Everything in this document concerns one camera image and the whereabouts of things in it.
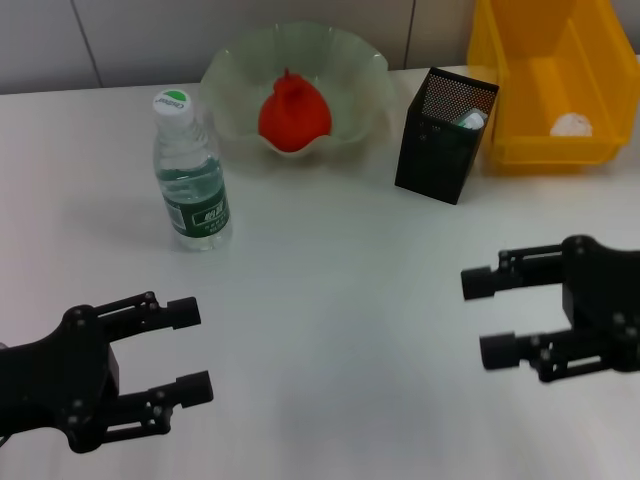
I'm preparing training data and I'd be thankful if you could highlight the white paper ball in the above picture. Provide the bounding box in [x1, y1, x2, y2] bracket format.
[549, 113, 594, 138]

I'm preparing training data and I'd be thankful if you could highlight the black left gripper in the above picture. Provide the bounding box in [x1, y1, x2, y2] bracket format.
[0, 292, 215, 454]

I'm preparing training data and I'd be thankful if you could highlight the yellow plastic storage bin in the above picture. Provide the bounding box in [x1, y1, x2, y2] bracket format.
[467, 0, 640, 167]

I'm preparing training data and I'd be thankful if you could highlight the orange fruit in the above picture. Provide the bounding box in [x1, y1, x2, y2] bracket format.
[257, 68, 333, 154]

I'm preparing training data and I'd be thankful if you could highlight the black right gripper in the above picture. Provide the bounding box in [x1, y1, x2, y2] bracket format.
[460, 234, 640, 384]

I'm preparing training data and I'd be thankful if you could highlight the clear plastic water bottle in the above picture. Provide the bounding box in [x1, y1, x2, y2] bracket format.
[152, 88, 234, 254]

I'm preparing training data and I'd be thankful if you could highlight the green glass fruit bowl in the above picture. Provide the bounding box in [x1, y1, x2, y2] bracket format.
[200, 22, 396, 161]

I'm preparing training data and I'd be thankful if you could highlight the black mesh pen holder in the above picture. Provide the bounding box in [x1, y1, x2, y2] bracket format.
[393, 67, 500, 206]

